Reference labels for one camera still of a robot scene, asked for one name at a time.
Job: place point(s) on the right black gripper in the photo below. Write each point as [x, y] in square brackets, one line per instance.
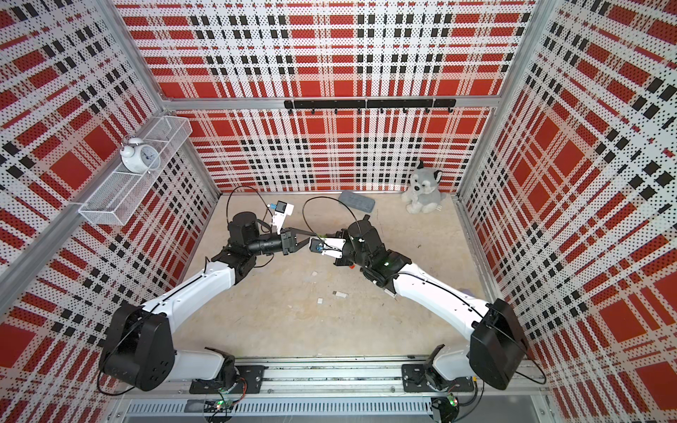
[341, 263]

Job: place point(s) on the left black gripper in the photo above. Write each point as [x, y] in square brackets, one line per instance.
[291, 245]

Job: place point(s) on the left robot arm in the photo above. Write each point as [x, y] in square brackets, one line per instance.
[139, 349]

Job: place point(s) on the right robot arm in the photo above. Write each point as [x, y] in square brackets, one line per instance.
[495, 340]

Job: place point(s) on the grey rectangular case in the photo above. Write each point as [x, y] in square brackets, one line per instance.
[357, 201]

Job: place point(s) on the grey husky plush toy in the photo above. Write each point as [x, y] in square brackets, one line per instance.
[423, 193]

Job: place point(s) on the white alarm clock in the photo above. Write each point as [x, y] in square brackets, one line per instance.
[139, 157]

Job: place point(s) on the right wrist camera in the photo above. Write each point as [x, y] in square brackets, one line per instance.
[329, 247]

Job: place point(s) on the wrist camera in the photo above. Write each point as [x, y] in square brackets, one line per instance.
[329, 247]
[280, 211]

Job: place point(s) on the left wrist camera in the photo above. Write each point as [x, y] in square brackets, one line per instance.
[280, 211]

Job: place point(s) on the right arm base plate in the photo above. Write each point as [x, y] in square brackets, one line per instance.
[417, 378]

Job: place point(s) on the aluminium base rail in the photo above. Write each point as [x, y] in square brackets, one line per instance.
[318, 389]

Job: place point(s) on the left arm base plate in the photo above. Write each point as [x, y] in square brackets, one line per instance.
[248, 378]

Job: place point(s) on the black hook rail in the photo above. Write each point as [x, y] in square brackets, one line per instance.
[336, 105]

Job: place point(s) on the white wire mesh shelf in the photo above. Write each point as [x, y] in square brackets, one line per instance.
[120, 194]

